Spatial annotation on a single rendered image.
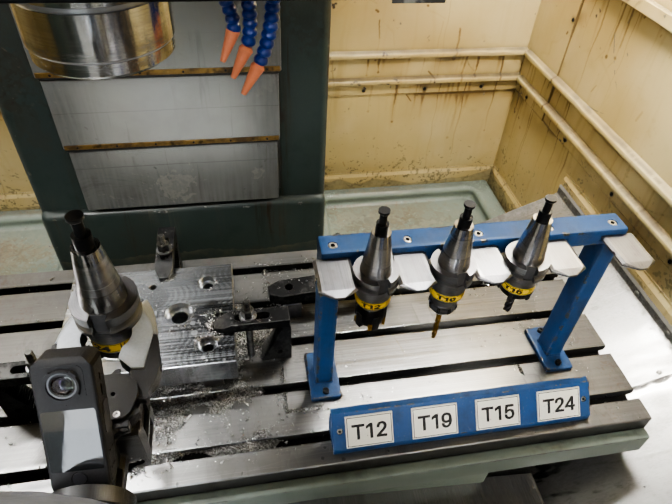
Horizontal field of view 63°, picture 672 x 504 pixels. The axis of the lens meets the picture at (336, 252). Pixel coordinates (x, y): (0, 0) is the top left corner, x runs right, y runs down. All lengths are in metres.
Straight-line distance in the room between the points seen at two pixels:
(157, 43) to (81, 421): 0.39
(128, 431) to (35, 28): 0.40
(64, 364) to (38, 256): 1.39
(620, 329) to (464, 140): 0.85
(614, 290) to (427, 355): 0.54
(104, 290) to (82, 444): 0.14
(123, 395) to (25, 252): 1.37
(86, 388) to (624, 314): 1.16
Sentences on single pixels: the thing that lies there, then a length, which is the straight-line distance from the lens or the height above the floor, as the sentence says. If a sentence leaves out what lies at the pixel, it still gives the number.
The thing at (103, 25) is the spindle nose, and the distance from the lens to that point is 0.62.
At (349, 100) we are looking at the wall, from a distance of 1.71.
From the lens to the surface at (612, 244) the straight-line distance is 0.91.
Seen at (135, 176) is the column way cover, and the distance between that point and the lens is 1.34.
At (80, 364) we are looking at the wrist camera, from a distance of 0.45.
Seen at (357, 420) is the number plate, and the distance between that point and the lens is 0.91.
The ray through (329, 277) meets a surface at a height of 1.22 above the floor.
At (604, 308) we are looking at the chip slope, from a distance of 1.40.
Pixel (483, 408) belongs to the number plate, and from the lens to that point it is 0.97.
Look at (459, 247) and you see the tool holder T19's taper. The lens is 0.73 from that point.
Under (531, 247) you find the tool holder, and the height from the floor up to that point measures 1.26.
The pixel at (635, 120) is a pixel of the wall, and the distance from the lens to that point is 1.41.
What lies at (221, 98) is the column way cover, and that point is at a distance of 1.22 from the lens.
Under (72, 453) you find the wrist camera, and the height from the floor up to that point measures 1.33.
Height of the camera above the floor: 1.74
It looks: 43 degrees down
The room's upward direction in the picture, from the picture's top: 4 degrees clockwise
